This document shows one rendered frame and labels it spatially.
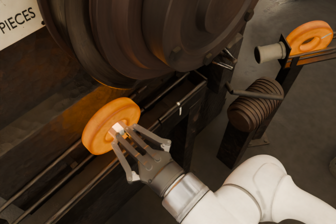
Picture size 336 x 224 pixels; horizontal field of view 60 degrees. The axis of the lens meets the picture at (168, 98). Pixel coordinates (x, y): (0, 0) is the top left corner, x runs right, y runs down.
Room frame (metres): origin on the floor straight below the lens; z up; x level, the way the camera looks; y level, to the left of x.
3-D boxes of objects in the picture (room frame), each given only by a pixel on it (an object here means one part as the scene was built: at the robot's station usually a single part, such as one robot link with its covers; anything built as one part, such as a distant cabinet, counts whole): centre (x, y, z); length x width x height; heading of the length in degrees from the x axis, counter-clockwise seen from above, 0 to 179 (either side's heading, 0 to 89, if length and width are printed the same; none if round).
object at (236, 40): (0.65, -0.17, 0.68); 0.11 x 0.08 x 0.24; 45
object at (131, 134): (0.28, 0.06, 0.81); 0.11 x 0.01 x 0.04; 44
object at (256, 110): (0.61, -0.34, 0.27); 0.22 x 0.13 x 0.53; 135
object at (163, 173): (0.22, 0.02, 0.81); 0.09 x 0.08 x 0.07; 45
